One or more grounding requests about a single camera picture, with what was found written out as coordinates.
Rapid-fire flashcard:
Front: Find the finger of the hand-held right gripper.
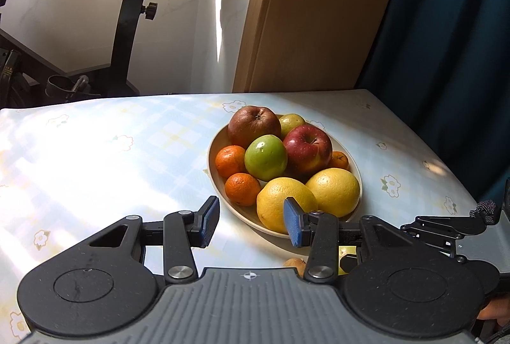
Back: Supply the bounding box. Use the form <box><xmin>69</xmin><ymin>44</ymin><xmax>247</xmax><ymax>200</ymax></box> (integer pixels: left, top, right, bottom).
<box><xmin>400</xmin><ymin>214</ymin><xmax>485</xmax><ymax>264</ymax></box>

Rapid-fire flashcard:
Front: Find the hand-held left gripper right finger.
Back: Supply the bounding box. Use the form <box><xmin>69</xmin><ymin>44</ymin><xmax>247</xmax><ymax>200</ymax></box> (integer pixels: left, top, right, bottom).
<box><xmin>282</xmin><ymin>197</ymin><xmax>415</xmax><ymax>284</ymax></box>

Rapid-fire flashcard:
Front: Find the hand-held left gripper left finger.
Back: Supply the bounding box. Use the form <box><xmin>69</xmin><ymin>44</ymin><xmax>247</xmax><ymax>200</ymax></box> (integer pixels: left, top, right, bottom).
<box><xmin>90</xmin><ymin>195</ymin><xmax>221</xmax><ymax>284</ymax></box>

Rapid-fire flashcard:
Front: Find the cream round plate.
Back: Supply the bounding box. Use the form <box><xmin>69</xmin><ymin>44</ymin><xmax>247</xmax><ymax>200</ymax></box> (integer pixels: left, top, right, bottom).
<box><xmin>207</xmin><ymin>114</ymin><xmax>363</xmax><ymax>239</ymax></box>

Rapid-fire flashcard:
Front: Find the small brown round fruit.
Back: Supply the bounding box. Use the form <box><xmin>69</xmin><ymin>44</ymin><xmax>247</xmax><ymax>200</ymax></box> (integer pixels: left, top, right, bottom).
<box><xmin>283</xmin><ymin>257</ymin><xmax>307</xmax><ymax>277</ymax></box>

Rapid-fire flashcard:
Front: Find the small orange mandarin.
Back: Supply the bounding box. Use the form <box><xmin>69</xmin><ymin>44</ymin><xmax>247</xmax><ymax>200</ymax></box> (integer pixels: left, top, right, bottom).
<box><xmin>225</xmin><ymin>173</ymin><xmax>262</xmax><ymax>207</ymax></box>
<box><xmin>215</xmin><ymin>145</ymin><xmax>247</xmax><ymax>178</ymax></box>
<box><xmin>329</xmin><ymin>151</ymin><xmax>350</xmax><ymax>172</ymax></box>

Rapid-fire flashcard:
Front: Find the small yellow fruit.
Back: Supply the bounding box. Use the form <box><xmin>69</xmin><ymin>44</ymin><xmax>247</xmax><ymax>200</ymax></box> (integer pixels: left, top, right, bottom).
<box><xmin>338</xmin><ymin>246</ymin><xmax>359</xmax><ymax>275</ymax></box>

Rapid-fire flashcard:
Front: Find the bright red apple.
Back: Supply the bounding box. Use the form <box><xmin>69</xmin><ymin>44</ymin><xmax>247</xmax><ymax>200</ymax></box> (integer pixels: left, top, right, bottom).
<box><xmin>283</xmin><ymin>124</ymin><xmax>333</xmax><ymax>175</ymax></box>

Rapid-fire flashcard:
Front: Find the yellow-green citrus fruit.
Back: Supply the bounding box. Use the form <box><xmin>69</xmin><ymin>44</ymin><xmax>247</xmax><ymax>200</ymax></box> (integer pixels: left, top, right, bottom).
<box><xmin>278</xmin><ymin>113</ymin><xmax>307</xmax><ymax>138</ymax></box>

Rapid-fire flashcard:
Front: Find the dark red wrinkled apple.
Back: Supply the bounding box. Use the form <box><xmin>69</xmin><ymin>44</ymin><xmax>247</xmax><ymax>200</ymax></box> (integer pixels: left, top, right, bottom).
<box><xmin>227</xmin><ymin>105</ymin><xmax>282</xmax><ymax>149</ymax></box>

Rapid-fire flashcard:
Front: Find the person's right hand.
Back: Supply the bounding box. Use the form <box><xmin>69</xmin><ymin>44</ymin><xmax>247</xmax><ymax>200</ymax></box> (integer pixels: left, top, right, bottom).
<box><xmin>476</xmin><ymin>298</ymin><xmax>505</xmax><ymax>321</ymax></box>

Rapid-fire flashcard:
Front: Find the floral tablecloth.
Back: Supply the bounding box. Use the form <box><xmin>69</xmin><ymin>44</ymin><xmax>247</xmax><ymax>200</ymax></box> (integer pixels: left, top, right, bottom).
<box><xmin>0</xmin><ymin>89</ymin><xmax>510</xmax><ymax>344</ymax></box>

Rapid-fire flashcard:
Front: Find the dark blue curtain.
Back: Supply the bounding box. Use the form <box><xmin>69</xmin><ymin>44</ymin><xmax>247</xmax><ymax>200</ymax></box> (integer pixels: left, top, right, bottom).
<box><xmin>356</xmin><ymin>0</ymin><xmax>510</xmax><ymax>205</ymax></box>

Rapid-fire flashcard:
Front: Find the black exercise bike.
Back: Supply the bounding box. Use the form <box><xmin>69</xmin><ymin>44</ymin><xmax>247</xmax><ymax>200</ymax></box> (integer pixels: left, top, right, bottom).
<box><xmin>0</xmin><ymin>0</ymin><xmax>212</xmax><ymax>110</ymax></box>

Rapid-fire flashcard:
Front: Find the wooden board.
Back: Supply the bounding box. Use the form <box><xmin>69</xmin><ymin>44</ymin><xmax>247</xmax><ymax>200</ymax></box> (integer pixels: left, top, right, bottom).
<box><xmin>232</xmin><ymin>0</ymin><xmax>411</xmax><ymax>93</ymax></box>

